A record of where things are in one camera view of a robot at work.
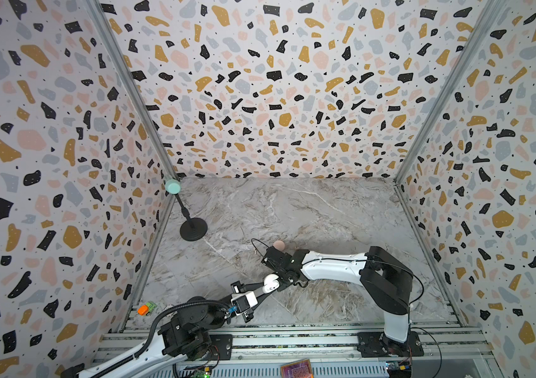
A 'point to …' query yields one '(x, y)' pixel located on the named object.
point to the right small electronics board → (400, 369)
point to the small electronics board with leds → (202, 372)
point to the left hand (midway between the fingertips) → (273, 281)
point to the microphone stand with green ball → (192, 228)
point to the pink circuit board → (298, 369)
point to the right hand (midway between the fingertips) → (277, 278)
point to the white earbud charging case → (269, 283)
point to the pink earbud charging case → (279, 245)
